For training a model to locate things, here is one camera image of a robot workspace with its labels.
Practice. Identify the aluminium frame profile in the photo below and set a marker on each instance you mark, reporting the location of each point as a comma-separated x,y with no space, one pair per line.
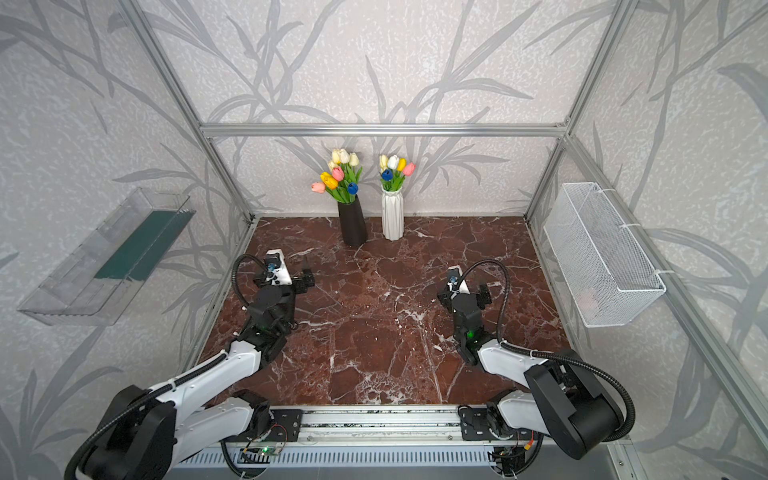
744,394

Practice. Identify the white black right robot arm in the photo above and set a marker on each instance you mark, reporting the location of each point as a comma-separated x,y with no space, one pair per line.
576,404

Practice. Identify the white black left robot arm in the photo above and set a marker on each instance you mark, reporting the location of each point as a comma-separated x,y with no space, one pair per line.
145,432

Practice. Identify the clear plastic wall shelf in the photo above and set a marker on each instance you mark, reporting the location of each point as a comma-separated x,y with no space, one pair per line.
94,285

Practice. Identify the white ribbed ceramic vase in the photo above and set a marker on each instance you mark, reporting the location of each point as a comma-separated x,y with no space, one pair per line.
392,215

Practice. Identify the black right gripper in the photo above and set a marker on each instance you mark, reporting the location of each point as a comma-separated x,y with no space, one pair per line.
480,294

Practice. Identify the pink yellow tulip bundle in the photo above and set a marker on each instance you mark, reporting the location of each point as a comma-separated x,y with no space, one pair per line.
335,183

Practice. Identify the black cylindrical vase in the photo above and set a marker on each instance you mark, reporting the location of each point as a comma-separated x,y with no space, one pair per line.
352,223

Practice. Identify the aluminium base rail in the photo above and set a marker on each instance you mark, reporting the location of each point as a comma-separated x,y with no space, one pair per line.
359,426

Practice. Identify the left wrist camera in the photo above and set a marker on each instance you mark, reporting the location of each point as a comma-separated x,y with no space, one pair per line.
276,269

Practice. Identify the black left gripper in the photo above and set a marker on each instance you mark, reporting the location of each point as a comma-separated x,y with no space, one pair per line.
300,282

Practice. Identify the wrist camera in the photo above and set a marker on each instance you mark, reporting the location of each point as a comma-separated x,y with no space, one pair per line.
455,282
276,269

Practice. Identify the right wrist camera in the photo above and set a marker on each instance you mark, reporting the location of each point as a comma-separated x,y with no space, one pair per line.
455,282

